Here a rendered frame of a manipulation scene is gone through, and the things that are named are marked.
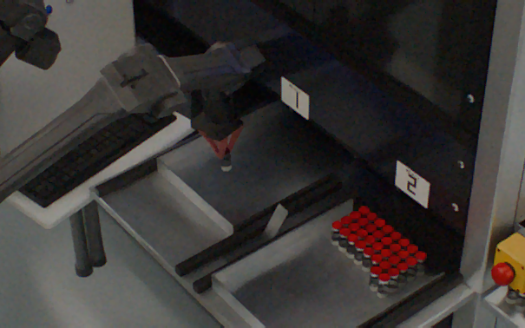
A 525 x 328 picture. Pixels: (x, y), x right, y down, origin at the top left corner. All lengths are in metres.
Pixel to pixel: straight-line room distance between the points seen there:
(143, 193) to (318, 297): 0.45
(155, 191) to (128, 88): 0.71
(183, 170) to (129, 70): 0.73
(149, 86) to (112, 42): 0.99
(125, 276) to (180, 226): 1.16
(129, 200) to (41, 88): 0.39
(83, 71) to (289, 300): 0.82
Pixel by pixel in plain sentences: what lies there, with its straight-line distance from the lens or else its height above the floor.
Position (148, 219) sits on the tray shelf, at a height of 0.88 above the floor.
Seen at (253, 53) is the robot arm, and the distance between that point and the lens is 2.17.
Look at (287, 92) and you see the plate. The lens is 2.35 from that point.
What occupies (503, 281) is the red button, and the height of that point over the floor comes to 1.00.
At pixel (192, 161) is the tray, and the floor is 0.88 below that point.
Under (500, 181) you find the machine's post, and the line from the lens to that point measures 1.96.
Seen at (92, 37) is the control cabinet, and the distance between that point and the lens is 2.62.
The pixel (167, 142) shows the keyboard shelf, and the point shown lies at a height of 0.80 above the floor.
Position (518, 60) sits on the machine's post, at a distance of 1.81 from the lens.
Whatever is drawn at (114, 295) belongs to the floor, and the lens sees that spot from 3.36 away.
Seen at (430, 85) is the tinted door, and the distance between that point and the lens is 2.00.
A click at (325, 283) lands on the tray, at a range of 2.14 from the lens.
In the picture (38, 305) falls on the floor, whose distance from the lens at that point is 3.37.
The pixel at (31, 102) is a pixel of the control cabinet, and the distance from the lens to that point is 2.57.
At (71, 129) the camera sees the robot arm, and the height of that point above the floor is 1.40.
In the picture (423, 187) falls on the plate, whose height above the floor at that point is 1.03.
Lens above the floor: 2.42
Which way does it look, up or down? 40 degrees down
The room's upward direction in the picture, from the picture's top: 1 degrees counter-clockwise
